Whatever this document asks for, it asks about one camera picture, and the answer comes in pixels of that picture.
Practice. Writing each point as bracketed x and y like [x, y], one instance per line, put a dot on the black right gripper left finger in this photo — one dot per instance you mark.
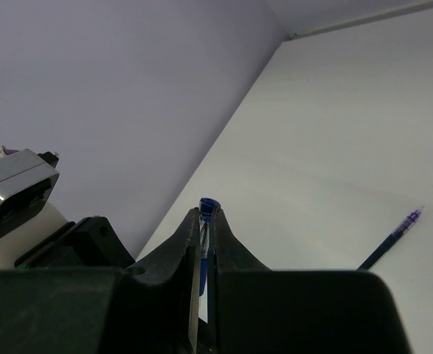
[148, 307]

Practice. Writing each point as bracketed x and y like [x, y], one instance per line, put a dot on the blue ballpoint pen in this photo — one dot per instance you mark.
[206, 207]

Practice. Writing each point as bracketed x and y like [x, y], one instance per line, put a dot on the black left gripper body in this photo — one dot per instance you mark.
[89, 242]

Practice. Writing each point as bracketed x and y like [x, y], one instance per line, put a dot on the purple gel pen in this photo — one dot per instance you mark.
[405, 225]

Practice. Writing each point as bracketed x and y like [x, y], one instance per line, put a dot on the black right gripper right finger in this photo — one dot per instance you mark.
[253, 309]

